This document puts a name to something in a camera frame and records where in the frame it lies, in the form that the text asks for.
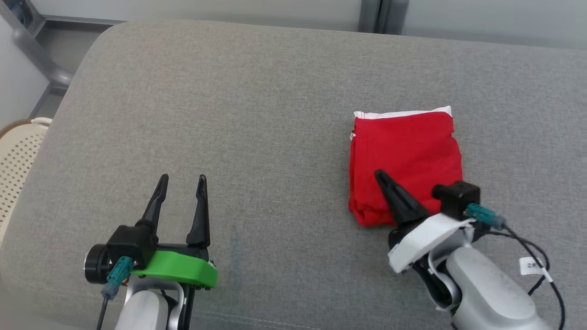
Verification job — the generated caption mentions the grey metal frame tube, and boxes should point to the grey metal frame tube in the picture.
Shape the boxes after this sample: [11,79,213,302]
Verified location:
[0,0,75,88]

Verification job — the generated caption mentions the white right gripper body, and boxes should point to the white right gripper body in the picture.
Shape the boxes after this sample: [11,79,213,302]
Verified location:
[387,212,478,275]

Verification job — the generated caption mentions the grey fabric sofa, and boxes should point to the grey fabric sofa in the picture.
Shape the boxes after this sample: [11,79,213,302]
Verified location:
[0,19,587,330]

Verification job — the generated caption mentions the white cable label tag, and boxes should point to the white cable label tag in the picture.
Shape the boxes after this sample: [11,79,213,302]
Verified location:
[519,256,554,283]

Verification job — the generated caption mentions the red Bulls 23 shorts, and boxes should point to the red Bulls 23 shorts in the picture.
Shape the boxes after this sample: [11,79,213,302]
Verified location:
[347,105,464,228]

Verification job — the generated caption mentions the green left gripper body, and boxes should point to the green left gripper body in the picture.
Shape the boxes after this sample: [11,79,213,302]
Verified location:
[83,243,219,290]

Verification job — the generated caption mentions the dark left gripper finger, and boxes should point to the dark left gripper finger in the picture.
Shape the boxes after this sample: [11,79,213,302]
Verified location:
[185,174,211,248]
[136,173,170,230]

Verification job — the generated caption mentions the cream perforated laundry basket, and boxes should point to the cream perforated laundry basket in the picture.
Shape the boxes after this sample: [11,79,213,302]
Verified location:
[0,117,54,248]

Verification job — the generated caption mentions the black cable teal plug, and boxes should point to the black cable teal plug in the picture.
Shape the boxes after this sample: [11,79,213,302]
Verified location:
[466,203,567,330]
[95,256,135,330]

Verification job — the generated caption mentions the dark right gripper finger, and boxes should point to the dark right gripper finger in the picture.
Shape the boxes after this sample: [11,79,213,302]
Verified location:
[389,176,430,223]
[374,169,414,226]

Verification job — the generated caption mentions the grey partition post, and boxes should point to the grey partition post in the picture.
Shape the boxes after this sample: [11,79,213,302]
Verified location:
[360,0,405,35]

